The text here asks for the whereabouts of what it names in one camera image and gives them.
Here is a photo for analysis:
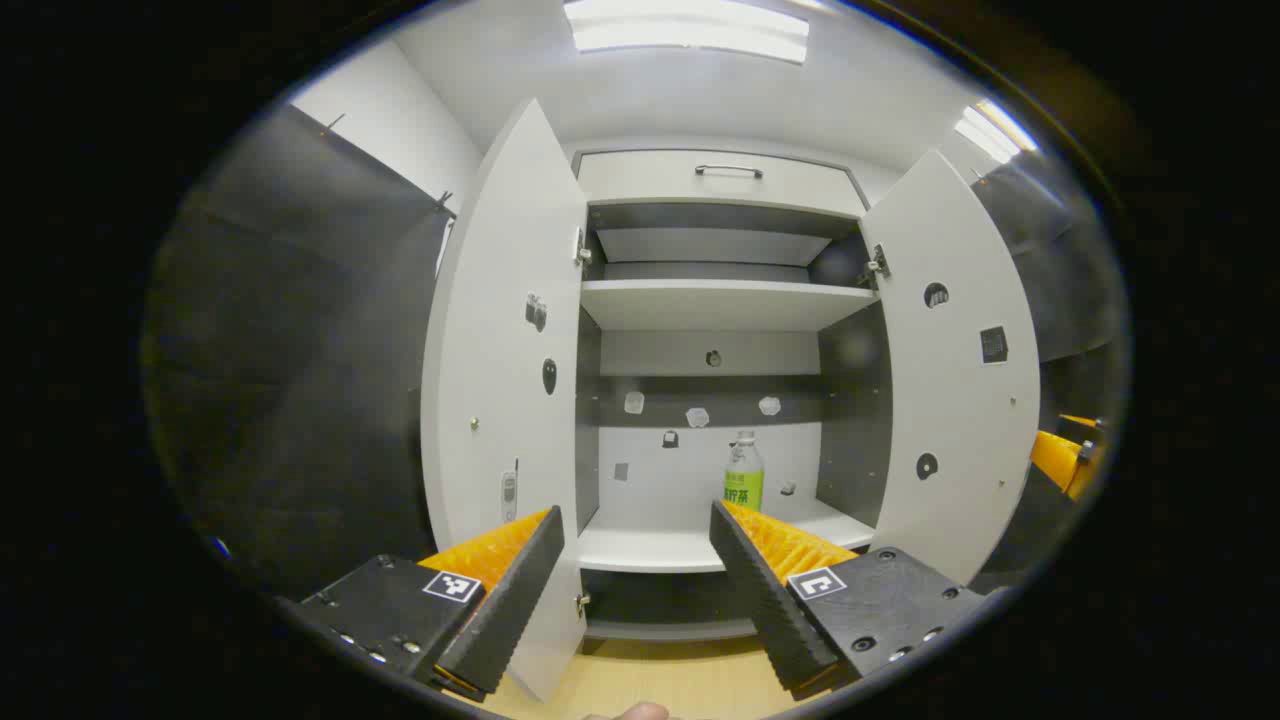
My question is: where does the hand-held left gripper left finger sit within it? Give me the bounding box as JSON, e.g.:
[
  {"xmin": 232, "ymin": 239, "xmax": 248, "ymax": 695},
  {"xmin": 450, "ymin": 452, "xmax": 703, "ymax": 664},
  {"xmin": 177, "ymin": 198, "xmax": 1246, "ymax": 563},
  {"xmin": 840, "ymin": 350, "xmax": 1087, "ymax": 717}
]
[{"xmin": 283, "ymin": 505, "xmax": 566, "ymax": 703}]

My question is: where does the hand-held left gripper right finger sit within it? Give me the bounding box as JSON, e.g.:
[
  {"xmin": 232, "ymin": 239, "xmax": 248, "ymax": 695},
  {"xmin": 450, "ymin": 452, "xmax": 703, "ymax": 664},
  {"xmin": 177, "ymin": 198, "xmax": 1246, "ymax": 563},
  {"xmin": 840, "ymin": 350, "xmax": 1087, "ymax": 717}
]
[{"xmin": 708, "ymin": 500, "xmax": 991, "ymax": 701}]

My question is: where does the white cabinet door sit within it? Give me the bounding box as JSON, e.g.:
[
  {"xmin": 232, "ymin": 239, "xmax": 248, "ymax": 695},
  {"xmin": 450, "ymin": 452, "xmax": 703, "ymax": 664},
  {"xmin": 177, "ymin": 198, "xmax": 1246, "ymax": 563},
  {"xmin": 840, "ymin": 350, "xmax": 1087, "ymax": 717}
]
[
  {"xmin": 420, "ymin": 97, "xmax": 591, "ymax": 703},
  {"xmin": 860, "ymin": 150, "xmax": 1043, "ymax": 586}
]

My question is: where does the green label clear bottle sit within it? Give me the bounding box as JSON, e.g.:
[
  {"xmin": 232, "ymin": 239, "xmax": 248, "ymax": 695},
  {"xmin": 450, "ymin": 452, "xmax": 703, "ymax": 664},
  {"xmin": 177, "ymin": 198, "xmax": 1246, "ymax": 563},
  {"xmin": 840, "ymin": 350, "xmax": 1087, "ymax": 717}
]
[{"xmin": 724, "ymin": 430, "xmax": 766, "ymax": 513}]

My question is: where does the white and grey cabinet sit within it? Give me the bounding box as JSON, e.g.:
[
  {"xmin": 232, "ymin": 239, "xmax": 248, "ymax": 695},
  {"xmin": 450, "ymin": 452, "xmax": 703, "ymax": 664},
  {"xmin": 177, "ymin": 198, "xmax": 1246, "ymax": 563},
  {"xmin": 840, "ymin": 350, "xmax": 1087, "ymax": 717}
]
[{"xmin": 575, "ymin": 148, "xmax": 896, "ymax": 641}]

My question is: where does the white cabinet drawer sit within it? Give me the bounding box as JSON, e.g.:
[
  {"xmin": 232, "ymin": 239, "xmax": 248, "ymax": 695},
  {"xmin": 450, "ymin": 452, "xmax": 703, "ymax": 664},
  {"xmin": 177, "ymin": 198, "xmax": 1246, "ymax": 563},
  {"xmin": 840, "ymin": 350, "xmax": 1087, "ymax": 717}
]
[{"xmin": 577, "ymin": 150, "xmax": 869, "ymax": 218}]

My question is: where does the black backdrop cloth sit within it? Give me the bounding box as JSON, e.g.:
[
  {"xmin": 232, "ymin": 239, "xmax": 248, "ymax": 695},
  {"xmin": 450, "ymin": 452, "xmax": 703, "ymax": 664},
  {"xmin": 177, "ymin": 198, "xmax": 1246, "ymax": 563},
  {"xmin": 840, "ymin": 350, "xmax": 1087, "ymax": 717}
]
[{"xmin": 145, "ymin": 100, "xmax": 1126, "ymax": 601}]

